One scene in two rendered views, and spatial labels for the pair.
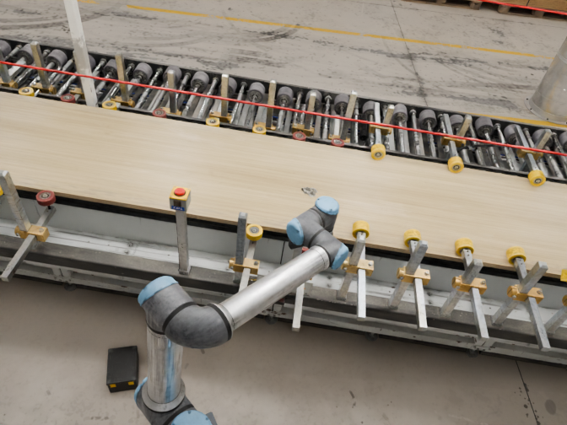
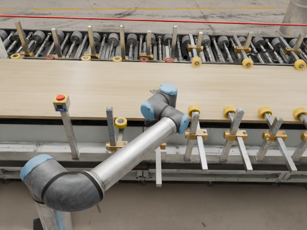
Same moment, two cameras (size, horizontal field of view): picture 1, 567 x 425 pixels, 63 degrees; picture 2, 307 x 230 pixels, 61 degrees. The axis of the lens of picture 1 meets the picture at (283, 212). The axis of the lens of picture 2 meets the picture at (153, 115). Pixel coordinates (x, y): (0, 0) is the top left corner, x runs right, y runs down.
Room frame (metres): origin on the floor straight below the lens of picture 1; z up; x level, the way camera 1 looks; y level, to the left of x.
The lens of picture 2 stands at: (0.21, -0.04, 2.14)
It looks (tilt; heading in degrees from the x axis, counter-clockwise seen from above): 43 degrees down; 358
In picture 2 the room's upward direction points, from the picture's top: 3 degrees clockwise
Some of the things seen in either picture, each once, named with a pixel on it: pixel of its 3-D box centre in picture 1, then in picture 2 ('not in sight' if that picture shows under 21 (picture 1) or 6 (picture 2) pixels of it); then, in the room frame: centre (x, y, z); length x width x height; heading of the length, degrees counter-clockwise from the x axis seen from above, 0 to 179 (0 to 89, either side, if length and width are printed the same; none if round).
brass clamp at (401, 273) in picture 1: (413, 275); (235, 135); (1.31, -0.61, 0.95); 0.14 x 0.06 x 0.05; 90
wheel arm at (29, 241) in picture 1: (29, 241); not in sight; (1.26, 1.12, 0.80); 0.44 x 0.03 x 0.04; 0
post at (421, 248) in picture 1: (406, 277); (230, 137); (1.31, -0.59, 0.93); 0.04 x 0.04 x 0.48; 0
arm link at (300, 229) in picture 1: (305, 228); (155, 107); (1.13, -0.09, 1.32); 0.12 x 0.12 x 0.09; 50
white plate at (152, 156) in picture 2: (283, 285); (146, 156); (1.28, -0.06, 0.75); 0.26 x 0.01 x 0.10; 90
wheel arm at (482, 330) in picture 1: (473, 287); (277, 138); (1.29, -0.88, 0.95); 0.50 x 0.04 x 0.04; 0
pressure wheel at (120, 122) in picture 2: (253, 237); (121, 126); (1.46, 0.12, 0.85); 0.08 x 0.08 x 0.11
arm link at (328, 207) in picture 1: (324, 213); (167, 96); (1.23, -0.15, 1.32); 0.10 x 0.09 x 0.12; 140
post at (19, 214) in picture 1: (18, 212); not in sight; (1.31, 1.16, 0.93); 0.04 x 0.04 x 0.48; 0
